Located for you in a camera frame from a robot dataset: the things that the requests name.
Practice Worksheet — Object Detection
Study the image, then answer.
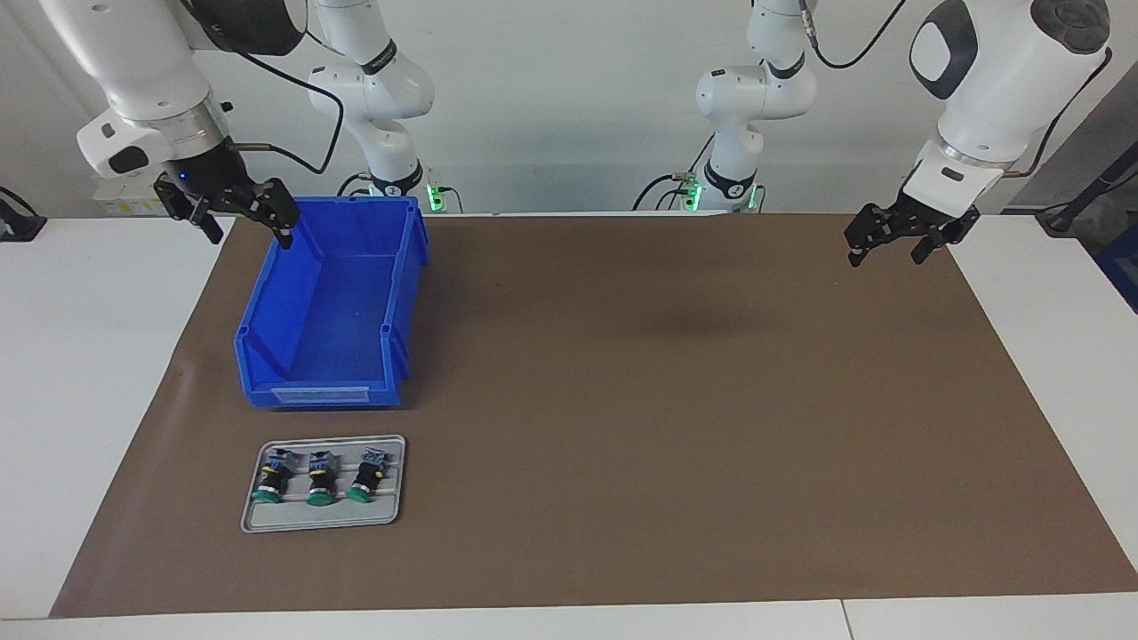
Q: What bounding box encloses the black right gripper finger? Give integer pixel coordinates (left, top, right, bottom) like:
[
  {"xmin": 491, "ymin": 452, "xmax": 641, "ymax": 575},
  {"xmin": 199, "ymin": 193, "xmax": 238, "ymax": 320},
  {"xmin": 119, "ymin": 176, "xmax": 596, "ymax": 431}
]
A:
[
  {"xmin": 154, "ymin": 176, "xmax": 225, "ymax": 245},
  {"xmin": 218, "ymin": 178, "xmax": 301, "ymax": 250}
]

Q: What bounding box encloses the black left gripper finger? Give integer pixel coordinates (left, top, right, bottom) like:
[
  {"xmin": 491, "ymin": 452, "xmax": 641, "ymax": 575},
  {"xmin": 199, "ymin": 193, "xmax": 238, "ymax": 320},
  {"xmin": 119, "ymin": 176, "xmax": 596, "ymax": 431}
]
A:
[
  {"xmin": 845, "ymin": 203, "xmax": 908, "ymax": 268},
  {"xmin": 910, "ymin": 222, "xmax": 968, "ymax": 266}
]

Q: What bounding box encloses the green push button switch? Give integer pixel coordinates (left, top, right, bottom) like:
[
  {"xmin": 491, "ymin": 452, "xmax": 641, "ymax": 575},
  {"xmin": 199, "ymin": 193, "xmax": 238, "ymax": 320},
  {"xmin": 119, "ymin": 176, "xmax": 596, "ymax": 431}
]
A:
[
  {"xmin": 251, "ymin": 449, "xmax": 299, "ymax": 505},
  {"xmin": 345, "ymin": 447, "xmax": 392, "ymax": 505},
  {"xmin": 305, "ymin": 450, "xmax": 341, "ymax": 508}
]

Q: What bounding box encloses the white cardboard box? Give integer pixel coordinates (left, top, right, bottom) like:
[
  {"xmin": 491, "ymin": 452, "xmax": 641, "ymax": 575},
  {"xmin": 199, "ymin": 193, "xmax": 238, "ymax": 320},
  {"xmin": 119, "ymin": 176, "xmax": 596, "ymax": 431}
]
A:
[{"xmin": 92, "ymin": 174, "xmax": 174, "ymax": 217}]

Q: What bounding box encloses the blue plastic storage bin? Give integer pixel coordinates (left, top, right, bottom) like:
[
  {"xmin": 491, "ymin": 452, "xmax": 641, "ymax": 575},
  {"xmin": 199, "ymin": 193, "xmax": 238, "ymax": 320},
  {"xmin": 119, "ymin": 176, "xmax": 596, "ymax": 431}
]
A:
[{"xmin": 233, "ymin": 196, "xmax": 431, "ymax": 410}]

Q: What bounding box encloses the black stand pole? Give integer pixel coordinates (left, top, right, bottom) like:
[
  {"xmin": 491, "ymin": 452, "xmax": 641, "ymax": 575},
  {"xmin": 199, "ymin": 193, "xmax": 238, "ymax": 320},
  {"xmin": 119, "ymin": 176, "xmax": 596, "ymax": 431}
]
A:
[{"xmin": 1036, "ymin": 147, "xmax": 1138, "ymax": 236}]

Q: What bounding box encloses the green lit base connector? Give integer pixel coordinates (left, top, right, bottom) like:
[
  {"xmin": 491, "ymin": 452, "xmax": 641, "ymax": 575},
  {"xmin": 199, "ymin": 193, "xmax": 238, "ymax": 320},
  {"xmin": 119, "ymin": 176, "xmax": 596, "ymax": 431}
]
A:
[
  {"xmin": 671, "ymin": 171, "xmax": 708, "ymax": 212},
  {"xmin": 425, "ymin": 164, "xmax": 463, "ymax": 214}
]

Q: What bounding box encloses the blue crate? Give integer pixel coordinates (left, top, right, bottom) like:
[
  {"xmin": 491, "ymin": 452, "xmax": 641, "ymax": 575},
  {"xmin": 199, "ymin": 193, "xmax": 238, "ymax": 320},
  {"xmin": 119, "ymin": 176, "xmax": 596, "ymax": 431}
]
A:
[{"xmin": 1095, "ymin": 244, "xmax": 1138, "ymax": 314}]

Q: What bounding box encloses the brown table mat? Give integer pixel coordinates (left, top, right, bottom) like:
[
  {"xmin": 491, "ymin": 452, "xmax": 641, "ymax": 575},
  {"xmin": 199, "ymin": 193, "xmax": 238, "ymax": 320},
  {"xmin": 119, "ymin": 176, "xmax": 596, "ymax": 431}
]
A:
[{"xmin": 49, "ymin": 212, "xmax": 1138, "ymax": 620}]

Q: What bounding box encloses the grey metal tray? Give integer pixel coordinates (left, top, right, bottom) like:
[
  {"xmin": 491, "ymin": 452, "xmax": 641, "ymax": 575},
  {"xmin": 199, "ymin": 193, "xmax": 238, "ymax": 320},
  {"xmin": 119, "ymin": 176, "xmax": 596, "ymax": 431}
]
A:
[{"xmin": 240, "ymin": 435, "xmax": 407, "ymax": 534}]

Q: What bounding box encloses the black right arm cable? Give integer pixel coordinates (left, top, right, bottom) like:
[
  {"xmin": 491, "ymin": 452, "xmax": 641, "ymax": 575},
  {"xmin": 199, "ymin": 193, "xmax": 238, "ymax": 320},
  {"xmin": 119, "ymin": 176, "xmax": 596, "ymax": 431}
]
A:
[{"xmin": 182, "ymin": 0, "xmax": 348, "ymax": 176}]

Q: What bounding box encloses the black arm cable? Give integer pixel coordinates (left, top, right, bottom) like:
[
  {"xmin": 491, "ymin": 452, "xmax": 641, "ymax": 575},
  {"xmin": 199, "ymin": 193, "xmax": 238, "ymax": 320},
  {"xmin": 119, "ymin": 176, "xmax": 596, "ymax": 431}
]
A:
[
  {"xmin": 798, "ymin": 0, "xmax": 1114, "ymax": 179},
  {"xmin": 182, "ymin": 0, "xmax": 348, "ymax": 176}
]

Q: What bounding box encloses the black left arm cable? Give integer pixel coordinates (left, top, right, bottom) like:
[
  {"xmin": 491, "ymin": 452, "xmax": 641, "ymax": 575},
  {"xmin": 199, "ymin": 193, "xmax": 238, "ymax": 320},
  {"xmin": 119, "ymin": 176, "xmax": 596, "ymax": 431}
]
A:
[{"xmin": 798, "ymin": 0, "xmax": 1114, "ymax": 179}]

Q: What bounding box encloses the black clamp mount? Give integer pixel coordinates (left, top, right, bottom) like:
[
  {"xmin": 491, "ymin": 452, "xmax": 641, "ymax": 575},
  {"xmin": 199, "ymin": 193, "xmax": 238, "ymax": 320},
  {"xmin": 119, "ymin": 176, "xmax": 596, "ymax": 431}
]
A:
[{"xmin": 0, "ymin": 187, "xmax": 47, "ymax": 243}]

